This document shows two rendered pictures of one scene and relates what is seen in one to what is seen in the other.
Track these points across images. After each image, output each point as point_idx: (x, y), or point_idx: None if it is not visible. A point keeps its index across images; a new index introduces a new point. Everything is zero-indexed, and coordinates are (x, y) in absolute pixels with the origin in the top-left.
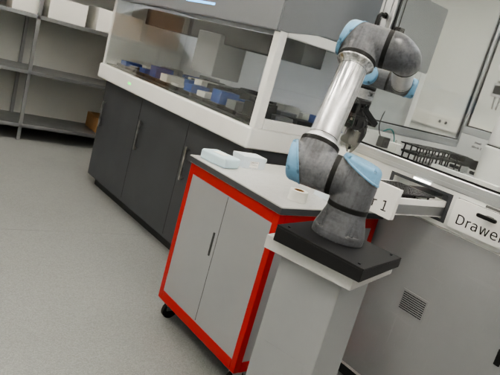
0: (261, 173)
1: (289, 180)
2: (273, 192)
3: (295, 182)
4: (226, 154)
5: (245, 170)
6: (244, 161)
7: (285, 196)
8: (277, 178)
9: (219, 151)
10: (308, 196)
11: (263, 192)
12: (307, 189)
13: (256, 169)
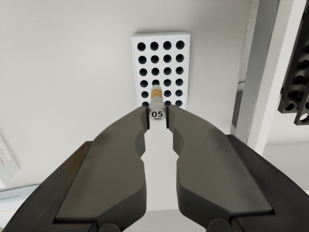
0: (38, 148)
1: (48, 100)
2: (157, 187)
3: (60, 93)
4: (14, 209)
5: (34, 171)
6: (10, 178)
7: (171, 178)
8: (57, 129)
9: (1, 213)
10: (163, 133)
11: (162, 202)
12: (107, 95)
13: (4, 142)
